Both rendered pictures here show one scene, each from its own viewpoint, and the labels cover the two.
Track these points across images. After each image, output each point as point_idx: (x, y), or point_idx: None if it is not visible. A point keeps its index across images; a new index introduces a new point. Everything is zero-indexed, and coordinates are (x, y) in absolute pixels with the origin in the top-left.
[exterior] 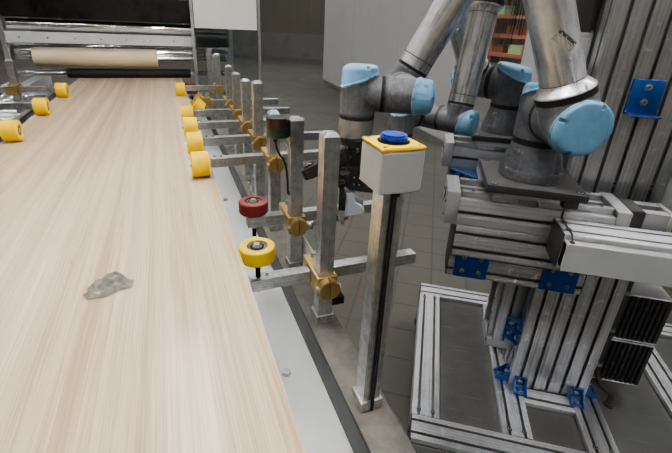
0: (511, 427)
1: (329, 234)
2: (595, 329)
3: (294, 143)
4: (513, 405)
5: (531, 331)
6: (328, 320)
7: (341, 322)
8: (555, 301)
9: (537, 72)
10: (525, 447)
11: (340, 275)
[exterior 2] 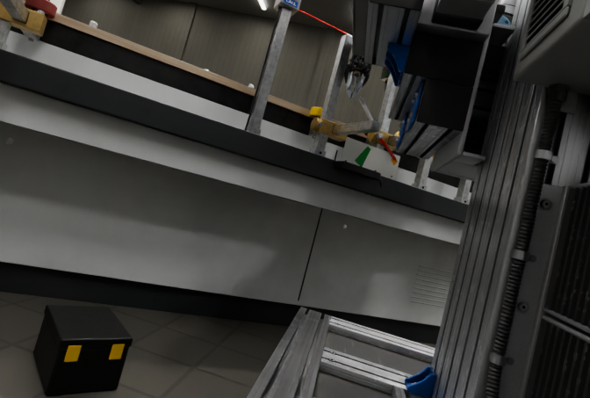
0: (335, 355)
1: (329, 91)
2: (495, 250)
3: (389, 80)
4: (379, 372)
5: (456, 269)
6: (312, 152)
7: (313, 154)
8: (478, 203)
9: None
10: (305, 350)
11: (335, 132)
